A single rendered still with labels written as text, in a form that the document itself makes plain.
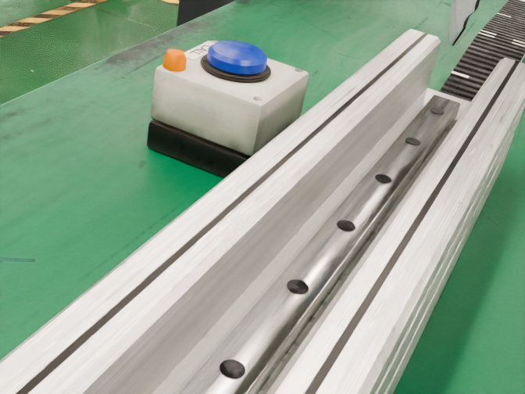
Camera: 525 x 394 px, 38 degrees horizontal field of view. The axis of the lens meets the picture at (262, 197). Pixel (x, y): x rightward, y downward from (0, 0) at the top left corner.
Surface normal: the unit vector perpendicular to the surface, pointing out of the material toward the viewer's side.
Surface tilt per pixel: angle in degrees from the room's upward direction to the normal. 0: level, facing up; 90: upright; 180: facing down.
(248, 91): 0
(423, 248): 0
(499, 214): 0
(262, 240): 90
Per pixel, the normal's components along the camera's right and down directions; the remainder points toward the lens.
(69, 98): 0.17, -0.85
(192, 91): -0.43, 0.40
